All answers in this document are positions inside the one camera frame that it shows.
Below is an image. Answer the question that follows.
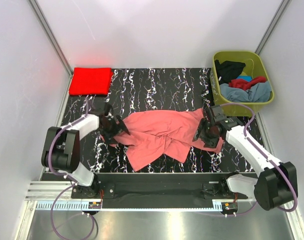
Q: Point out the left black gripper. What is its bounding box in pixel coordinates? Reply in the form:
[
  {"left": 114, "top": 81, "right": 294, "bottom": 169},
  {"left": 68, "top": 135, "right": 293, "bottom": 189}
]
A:
[{"left": 98, "top": 114, "right": 129, "bottom": 145}]

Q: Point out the bright blue garment in bin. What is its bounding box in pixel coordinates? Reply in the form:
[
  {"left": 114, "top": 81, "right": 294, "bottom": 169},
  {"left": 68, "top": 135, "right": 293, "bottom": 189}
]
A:
[{"left": 237, "top": 75, "right": 252, "bottom": 82}]

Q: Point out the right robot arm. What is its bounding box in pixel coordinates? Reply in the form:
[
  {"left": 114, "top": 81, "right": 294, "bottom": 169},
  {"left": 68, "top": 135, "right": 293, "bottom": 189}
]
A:
[{"left": 193, "top": 105, "right": 298, "bottom": 213}]

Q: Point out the black garment in bin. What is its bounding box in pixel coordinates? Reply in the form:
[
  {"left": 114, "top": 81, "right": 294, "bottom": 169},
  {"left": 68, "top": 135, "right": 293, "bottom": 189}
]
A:
[{"left": 214, "top": 59, "right": 246, "bottom": 84}]

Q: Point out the right aluminium corner post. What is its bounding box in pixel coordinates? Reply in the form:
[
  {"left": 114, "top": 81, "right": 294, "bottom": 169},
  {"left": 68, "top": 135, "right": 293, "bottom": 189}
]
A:
[{"left": 255, "top": 0, "right": 292, "bottom": 55}]

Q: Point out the left aluminium corner post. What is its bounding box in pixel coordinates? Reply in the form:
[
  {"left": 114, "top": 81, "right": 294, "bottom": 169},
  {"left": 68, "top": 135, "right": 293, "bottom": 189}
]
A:
[{"left": 27, "top": 0, "right": 73, "bottom": 76}]

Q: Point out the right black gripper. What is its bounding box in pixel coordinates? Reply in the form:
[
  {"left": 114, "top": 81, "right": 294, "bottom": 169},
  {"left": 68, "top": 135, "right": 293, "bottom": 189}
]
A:
[{"left": 192, "top": 118, "right": 220, "bottom": 149}]

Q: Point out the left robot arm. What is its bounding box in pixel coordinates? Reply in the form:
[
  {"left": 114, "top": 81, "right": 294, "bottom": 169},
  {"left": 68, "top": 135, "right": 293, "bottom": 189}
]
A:
[{"left": 41, "top": 103, "right": 130, "bottom": 198}]

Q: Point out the folded red t shirt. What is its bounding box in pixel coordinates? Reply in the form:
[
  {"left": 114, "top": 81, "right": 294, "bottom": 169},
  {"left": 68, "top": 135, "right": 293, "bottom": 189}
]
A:
[{"left": 68, "top": 67, "right": 113, "bottom": 96}]

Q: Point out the olive green plastic bin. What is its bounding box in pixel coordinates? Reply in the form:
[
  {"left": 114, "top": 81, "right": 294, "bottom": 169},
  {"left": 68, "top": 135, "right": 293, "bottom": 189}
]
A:
[{"left": 210, "top": 50, "right": 275, "bottom": 117}]

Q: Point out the grey blue garment in bin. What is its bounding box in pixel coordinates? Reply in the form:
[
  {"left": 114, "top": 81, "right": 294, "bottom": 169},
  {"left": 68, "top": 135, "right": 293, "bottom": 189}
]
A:
[{"left": 220, "top": 82, "right": 272, "bottom": 103}]

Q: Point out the pink t shirt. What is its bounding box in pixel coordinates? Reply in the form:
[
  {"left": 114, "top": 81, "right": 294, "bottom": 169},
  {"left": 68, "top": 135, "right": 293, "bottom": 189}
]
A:
[{"left": 117, "top": 108, "right": 224, "bottom": 172}]

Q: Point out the dark red garment in bin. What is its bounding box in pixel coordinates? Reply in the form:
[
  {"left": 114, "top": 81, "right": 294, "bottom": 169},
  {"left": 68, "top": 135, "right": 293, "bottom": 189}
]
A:
[{"left": 229, "top": 76, "right": 267, "bottom": 91}]

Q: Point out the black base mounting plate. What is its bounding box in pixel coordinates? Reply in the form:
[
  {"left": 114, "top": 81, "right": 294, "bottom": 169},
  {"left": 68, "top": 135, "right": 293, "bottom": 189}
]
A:
[{"left": 40, "top": 172, "right": 281, "bottom": 210}]

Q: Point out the aluminium corner post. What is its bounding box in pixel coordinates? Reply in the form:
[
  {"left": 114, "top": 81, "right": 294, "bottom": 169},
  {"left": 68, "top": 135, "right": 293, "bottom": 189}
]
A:
[
  {"left": 27, "top": 0, "right": 73, "bottom": 76},
  {"left": 255, "top": 0, "right": 292, "bottom": 55}
]

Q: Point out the aluminium frame rail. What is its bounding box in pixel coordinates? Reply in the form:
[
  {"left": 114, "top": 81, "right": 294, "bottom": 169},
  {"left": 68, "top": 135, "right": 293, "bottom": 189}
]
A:
[{"left": 25, "top": 181, "right": 254, "bottom": 215}]

